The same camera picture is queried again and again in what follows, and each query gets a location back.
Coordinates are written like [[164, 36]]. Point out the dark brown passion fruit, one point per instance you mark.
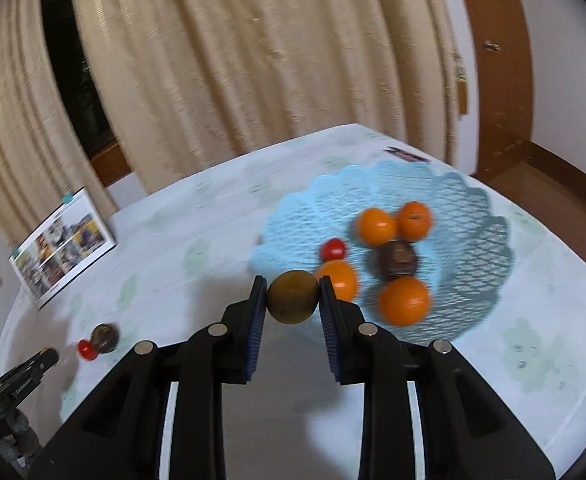
[[104, 338]]

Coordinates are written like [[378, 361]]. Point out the brown wooden door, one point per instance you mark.
[[505, 77]]

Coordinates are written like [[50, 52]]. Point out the photo collage card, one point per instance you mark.
[[63, 246]]

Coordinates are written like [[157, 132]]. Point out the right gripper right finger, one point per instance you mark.
[[427, 412]]

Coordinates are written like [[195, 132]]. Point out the beige curtain right panel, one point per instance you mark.
[[187, 84]]

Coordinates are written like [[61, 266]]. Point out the white green patterned bedsheet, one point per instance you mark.
[[318, 309]]

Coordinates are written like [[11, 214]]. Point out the teal binder clip right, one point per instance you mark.
[[67, 198]]

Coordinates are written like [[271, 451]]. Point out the beige curtain left panel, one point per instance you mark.
[[41, 158]]

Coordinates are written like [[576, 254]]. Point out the orange tangerine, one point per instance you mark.
[[343, 276], [375, 227], [413, 221], [404, 301]]

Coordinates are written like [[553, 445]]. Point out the light blue lattice fruit basket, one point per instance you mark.
[[464, 260]]

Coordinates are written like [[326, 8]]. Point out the yellow round fruit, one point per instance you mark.
[[292, 297]]

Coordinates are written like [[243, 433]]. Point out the orange tangerine in basket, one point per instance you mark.
[[413, 221]]

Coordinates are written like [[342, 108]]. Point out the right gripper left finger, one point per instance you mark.
[[117, 431]]

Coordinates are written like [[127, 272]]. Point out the beige curtain panel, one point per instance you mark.
[[41, 158], [187, 84]]

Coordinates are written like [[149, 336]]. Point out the red cherry tomato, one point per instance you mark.
[[333, 249], [86, 350]]

